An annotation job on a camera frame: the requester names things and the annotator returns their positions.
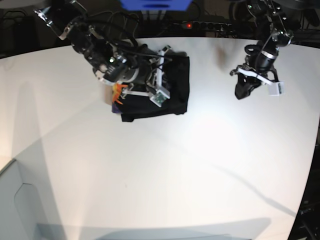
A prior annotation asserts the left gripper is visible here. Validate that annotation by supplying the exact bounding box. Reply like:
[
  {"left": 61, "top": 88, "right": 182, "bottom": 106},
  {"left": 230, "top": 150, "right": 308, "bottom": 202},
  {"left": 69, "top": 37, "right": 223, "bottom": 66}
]
[{"left": 229, "top": 57, "right": 279, "bottom": 100}]

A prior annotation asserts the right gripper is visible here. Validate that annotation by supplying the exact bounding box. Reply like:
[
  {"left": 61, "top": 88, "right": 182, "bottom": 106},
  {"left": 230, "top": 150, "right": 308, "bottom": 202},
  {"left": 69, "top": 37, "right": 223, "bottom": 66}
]
[{"left": 119, "top": 44, "right": 173, "bottom": 100}]

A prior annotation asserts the black T-shirt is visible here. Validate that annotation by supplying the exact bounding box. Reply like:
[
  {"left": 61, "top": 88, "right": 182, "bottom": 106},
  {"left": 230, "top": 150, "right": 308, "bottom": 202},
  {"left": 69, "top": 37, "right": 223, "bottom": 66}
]
[{"left": 111, "top": 49, "right": 190, "bottom": 122}]

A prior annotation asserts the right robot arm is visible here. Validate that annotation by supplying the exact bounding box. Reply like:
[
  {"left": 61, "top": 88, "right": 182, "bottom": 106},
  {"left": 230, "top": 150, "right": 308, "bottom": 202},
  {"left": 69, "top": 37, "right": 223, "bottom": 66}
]
[{"left": 34, "top": 0, "right": 172, "bottom": 106}]

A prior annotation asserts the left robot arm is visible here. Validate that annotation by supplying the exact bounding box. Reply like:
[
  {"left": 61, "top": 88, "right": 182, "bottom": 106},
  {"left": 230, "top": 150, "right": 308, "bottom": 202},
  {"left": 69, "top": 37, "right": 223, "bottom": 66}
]
[{"left": 230, "top": 0, "right": 294, "bottom": 100}]

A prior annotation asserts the black power strip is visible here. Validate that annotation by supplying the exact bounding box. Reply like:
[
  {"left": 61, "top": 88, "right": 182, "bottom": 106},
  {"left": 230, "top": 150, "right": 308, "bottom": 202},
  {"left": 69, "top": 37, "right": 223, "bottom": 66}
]
[{"left": 174, "top": 21, "right": 234, "bottom": 33}]

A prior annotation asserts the blue plastic box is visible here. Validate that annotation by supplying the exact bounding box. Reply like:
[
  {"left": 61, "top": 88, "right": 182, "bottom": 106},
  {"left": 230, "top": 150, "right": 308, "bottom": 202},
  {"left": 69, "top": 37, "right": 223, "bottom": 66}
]
[{"left": 120, "top": 0, "right": 192, "bottom": 11}]

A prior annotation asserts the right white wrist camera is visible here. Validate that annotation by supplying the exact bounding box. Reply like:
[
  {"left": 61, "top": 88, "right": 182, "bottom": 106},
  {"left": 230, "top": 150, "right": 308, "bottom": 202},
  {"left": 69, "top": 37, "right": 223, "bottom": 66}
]
[{"left": 149, "top": 87, "right": 171, "bottom": 108}]

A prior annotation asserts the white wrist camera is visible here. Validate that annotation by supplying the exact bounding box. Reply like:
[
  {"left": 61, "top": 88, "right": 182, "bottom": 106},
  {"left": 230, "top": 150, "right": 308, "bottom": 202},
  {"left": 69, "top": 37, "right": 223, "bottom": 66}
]
[
  {"left": 267, "top": 81, "right": 285, "bottom": 97},
  {"left": 149, "top": 87, "right": 171, "bottom": 108}
]

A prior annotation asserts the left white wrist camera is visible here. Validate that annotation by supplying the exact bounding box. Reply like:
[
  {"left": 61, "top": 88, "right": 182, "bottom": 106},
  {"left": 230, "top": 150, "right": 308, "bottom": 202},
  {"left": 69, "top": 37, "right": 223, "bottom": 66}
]
[{"left": 267, "top": 81, "right": 285, "bottom": 97}]

